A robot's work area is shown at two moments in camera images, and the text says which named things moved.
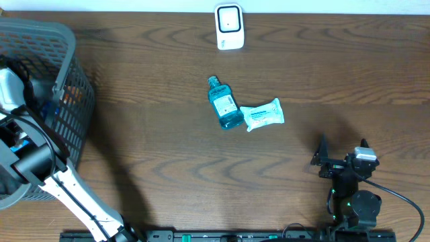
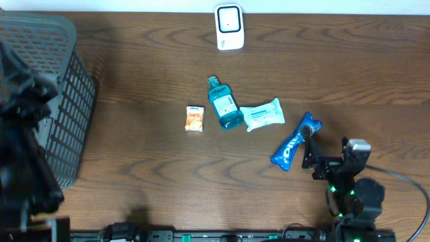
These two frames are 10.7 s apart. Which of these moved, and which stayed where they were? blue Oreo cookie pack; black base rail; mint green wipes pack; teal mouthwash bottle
Moved: blue Oreo cookie pack
Stayed: teal mouthwash bottle; black base rail; mint green wipes pack
